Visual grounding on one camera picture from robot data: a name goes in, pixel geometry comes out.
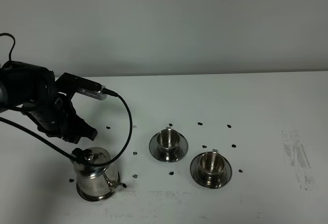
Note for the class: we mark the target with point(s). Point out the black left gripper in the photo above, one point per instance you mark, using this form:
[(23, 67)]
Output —
[(54, 114)]

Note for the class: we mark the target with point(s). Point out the stainless steel teapot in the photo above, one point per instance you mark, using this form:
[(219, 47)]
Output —
[(95, 155)]

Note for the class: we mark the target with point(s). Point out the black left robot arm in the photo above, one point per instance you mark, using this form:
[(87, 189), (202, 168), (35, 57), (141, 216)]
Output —
[(34, 92)]

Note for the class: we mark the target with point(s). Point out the steel teapot saucer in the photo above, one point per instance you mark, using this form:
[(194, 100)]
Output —
[(98, 188)]

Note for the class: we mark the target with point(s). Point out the left stainless steel teacup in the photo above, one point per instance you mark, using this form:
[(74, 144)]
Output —
[(168, 141)]

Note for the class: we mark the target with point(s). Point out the stainless steel teacup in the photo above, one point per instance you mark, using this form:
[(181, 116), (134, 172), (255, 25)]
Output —
[(211, 164), (168, 141)]

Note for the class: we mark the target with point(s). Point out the right stainless steel teacup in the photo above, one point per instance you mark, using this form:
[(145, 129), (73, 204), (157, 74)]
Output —
[(211, 164)]

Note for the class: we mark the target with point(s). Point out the left steel cup saucer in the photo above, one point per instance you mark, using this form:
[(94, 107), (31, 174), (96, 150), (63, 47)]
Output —
[(182, 151)]

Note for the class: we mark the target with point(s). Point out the steel cup saucer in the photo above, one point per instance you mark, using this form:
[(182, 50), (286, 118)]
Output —
[(182, 151), (207, 182)]

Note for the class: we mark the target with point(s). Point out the right steel cup saucer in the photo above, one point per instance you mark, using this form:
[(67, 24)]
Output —
[(207, 182)]

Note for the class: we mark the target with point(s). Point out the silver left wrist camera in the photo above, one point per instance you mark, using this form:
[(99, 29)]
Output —
[(93, 94)]

